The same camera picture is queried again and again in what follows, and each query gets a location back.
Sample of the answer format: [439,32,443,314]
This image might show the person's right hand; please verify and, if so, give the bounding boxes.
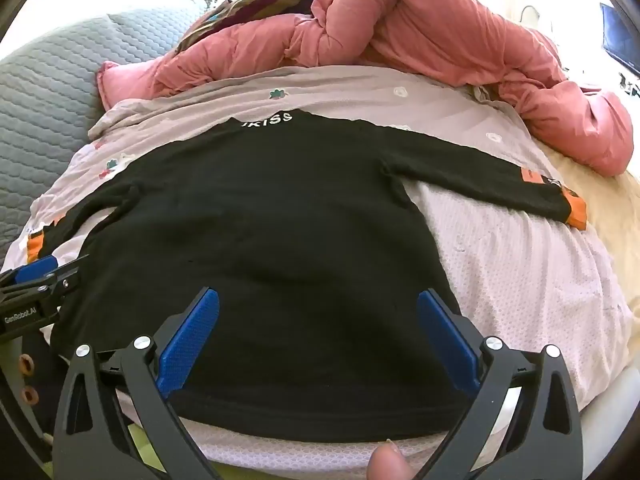
[367,442,416,480]

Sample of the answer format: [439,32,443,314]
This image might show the person's left hand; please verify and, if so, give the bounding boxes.
[15,352,43,408]

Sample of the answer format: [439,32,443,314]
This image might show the white bed frame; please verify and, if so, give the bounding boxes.
[575,350,638,441]

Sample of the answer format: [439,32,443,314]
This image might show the pink printed blanket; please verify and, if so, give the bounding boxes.
[0,62,636,466]

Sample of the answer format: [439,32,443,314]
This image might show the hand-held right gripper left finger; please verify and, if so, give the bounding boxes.
[52,287,221,480]

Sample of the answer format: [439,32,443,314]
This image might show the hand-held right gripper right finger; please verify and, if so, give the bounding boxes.
[416,288,585,480]

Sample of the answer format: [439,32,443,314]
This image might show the green cushion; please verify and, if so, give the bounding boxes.
[42,420,161,480]

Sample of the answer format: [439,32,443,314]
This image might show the grey quilted headboard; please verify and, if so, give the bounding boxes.
[0,0,211,261]

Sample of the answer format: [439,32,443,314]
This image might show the salmon pink comforter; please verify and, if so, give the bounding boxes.
[96,0,635,177]

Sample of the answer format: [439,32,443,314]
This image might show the striped cloth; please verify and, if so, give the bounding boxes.
[177,0,326,53]

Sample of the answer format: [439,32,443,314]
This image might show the pale yellow sheet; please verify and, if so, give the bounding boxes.
[540,140,640,311]

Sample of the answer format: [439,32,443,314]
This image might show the black sweater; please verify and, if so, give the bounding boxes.
[37,110,587,443]

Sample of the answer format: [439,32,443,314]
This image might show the dark monitor screen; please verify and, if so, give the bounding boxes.
[600,2,640,78]

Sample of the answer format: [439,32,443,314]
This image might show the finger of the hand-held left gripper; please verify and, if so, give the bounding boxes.
[0,255,58,288]
[30,254,91,306]

